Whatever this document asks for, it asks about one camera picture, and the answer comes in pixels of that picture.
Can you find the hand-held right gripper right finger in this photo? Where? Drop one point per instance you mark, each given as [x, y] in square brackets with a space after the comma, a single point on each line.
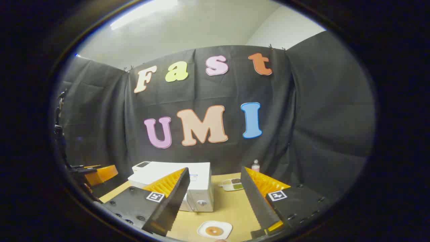
[257, 201]

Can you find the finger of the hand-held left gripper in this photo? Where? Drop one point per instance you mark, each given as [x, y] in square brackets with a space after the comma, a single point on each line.
[104, 174]

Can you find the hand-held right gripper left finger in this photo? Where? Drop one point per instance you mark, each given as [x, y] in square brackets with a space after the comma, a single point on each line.
[174, 198]

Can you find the white microwave oven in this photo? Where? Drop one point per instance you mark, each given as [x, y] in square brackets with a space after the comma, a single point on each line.
[201, 174]

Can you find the white divided bean tray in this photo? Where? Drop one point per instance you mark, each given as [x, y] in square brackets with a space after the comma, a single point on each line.
[231, 187]

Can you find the small pink label bottle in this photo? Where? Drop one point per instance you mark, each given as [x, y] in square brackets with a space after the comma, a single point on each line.
[255, 167]

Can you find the white toaster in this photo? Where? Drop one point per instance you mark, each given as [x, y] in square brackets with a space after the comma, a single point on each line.
[141, 165]

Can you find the white square plate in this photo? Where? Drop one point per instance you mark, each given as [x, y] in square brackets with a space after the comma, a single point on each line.
[222, 226]

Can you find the black backdrop cloth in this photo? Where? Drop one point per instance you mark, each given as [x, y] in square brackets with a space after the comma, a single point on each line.
[302, 101]

